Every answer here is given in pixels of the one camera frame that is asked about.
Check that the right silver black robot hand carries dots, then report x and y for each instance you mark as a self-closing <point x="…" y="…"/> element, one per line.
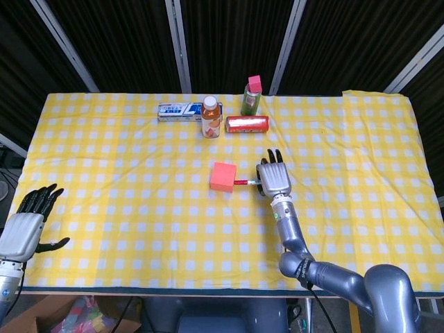
<point x="275" y="178"/>

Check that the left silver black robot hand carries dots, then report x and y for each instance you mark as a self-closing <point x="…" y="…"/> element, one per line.
<point x="21" y="236"/>

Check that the red capped white marker pen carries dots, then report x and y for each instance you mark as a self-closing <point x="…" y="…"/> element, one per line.
<point x="241" y="182"/>

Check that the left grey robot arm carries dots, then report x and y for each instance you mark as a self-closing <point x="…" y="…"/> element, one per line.
<point x="7" y="288"/>

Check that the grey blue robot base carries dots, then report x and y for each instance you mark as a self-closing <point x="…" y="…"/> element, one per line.
<point x="215" y="315"/>

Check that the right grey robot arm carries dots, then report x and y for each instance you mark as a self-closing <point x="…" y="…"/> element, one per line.
<point x="291" y="232"/>

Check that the red drink can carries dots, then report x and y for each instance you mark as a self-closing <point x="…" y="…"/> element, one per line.
<point x="248" y="125"/>

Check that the green drink can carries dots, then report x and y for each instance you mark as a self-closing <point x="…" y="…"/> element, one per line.
<point x="250" y="104"/>

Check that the brown cardboard box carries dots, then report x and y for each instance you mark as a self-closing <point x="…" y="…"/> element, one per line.
<point x="41" y="319"/>

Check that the orange tea bottle white cap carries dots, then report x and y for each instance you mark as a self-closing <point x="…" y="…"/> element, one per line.
<point x="211" y="121"/>

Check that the small pink foam cube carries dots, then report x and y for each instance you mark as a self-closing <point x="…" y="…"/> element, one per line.
<point x="255" y="85"/>

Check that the pile of colourful blocks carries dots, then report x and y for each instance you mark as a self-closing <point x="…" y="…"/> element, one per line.
<point x="86" y="317"/>

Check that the yellow white checkered tablecloth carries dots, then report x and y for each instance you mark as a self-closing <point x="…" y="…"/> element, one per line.
<point x="138" y="225"/>

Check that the blue white carton box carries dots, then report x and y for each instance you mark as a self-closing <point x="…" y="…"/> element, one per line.
<point x="177" y="111"/>

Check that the black pleated curtain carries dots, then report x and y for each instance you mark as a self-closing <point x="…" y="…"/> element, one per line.
<point x="121" y="41"/>

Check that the white frame post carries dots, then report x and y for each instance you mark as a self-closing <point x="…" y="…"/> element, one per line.
<point x="412" y="60"/>
<point x="180" y="52"/>
<point x="66" y="48"/>
<point x="286" y="52"/>

